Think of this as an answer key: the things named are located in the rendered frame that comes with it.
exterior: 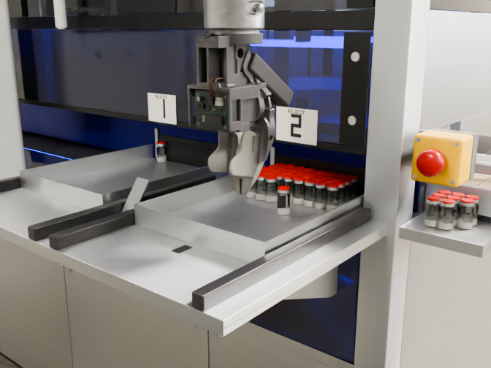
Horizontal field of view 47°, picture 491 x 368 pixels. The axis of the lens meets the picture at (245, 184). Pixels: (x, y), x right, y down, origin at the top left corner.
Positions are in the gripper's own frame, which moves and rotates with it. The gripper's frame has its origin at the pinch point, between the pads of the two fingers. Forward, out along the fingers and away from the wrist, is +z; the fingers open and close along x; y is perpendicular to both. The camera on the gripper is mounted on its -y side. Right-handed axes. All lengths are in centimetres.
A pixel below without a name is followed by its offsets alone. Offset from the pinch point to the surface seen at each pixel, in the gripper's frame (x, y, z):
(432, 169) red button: 18.5, -19.6, -1.2
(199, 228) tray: -6.0, 2.9, 7.0
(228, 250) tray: -0.7, 2.9, 9.0
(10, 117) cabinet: -87, -14, 1
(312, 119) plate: -4.1, -23.0, -5.6
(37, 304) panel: -101, -23, 61
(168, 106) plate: -39.3, -23.0, -4.9
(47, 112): -99, -31, 3
